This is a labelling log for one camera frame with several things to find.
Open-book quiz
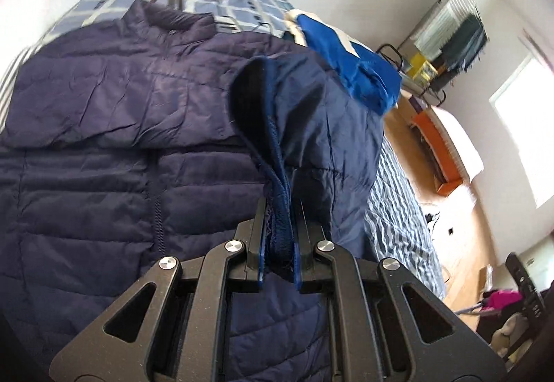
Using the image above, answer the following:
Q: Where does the beige stuffed toy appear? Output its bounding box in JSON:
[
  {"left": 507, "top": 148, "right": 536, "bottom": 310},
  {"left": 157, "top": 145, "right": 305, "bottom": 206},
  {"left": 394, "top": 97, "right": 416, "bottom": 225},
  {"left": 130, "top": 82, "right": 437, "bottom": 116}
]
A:
[{"left": 491, "top": 315, "right": 527, "bottom": 359}]

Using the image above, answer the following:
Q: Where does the pink cloth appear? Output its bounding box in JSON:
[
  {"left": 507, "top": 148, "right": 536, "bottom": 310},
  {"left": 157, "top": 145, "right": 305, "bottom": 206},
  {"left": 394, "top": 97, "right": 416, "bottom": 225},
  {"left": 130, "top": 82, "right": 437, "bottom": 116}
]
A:
[{"left": 480, "top": 289, "right": 523, "bottom": 316}]

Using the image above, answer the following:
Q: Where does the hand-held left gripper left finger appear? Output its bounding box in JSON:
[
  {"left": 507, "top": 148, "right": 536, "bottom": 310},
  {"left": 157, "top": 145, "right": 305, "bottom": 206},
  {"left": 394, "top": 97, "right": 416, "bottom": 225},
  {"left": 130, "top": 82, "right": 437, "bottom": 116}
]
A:
[{"left": 49, "top": 195, "right": 267, "bottom": 382}]

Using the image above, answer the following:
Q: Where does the black metal rack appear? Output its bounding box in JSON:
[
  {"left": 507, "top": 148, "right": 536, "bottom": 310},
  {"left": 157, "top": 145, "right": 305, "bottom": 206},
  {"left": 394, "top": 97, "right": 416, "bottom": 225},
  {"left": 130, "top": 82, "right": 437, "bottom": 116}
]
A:
[{"left": 376, "top": 0, "right": 474, "bottom": 106}]

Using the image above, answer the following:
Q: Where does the yellow box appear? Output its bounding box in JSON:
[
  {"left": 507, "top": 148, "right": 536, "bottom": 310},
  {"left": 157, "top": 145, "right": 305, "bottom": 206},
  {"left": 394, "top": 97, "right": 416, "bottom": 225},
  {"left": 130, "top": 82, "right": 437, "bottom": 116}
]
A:
[{"left": 409, "top": 53, "right": 436, "bottom": 82}]

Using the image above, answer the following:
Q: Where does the striped hanging towel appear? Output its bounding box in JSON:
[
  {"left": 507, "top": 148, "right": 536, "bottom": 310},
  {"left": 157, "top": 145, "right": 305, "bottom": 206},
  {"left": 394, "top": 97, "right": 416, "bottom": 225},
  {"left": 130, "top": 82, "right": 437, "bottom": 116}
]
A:
[{"left": 414, "top": 0, "right": 477, "bottom": 62}]

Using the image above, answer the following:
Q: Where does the blue and white garment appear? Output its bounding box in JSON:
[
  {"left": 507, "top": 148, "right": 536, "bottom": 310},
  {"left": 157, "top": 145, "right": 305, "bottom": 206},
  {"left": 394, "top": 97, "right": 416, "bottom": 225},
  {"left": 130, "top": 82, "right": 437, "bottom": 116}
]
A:
[{"left": 286, "top": 10, "right": 401, "bottom": 114}]

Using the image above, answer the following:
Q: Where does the dark green hanging garment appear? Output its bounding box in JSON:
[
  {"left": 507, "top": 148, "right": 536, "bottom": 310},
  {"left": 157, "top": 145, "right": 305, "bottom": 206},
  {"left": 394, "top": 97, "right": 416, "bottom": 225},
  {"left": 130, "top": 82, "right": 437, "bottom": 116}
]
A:
[{"left": 441, "top": 12, "right": 488, "bottom": 73}]

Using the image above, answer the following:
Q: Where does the navy puffer jacket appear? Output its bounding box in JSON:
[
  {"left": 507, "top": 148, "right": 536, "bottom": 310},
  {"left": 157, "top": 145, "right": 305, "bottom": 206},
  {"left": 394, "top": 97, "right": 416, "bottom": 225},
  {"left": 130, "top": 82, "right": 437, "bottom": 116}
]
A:
[{"left": 0, "top": 0, "right": 386, "bottom": 382}]

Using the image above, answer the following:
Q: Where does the window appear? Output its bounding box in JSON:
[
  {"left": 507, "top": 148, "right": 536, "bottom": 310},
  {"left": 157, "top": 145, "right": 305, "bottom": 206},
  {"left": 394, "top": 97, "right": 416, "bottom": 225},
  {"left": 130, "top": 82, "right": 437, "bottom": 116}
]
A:
[{"left": 489, "top": 55, "right": 554, "bottom": 210}]

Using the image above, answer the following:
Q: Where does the black chair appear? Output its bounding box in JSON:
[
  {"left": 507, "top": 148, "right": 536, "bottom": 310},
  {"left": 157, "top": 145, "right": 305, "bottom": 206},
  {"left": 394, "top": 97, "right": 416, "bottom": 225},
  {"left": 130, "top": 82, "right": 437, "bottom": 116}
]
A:
[{"left": 504, "top": 252, "right": 554, "bottom": 365}]

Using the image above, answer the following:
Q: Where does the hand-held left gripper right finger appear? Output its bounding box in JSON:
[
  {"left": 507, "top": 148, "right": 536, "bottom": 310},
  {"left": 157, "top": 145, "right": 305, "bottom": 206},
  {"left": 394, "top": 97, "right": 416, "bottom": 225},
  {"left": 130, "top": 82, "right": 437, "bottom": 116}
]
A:
[{"left": 291, "top": 198, "right": 507, "bottom": 382}]

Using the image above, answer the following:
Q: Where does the orange box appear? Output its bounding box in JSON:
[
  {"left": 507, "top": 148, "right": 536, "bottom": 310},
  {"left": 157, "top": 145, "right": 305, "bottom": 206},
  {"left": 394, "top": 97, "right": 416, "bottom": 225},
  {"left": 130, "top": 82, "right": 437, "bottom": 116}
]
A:
[{"left": 411, "top": 111, "right": 462, "bottom": 195}]

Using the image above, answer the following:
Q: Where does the striped bed sheet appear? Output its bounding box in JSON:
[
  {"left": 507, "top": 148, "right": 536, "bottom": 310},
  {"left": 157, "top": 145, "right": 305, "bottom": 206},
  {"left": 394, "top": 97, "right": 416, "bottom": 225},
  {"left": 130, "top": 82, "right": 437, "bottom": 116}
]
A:
[{"left": 0, "top": 48, "right": 447, "bottom": 300}]

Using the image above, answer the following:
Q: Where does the grey plastic storage box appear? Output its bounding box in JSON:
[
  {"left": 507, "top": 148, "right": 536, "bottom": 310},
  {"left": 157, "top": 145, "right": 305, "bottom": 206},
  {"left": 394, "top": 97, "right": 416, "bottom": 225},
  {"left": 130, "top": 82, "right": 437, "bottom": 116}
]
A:
[{"left": 43, "top": 0, "right": 304, "bottom": 45}]

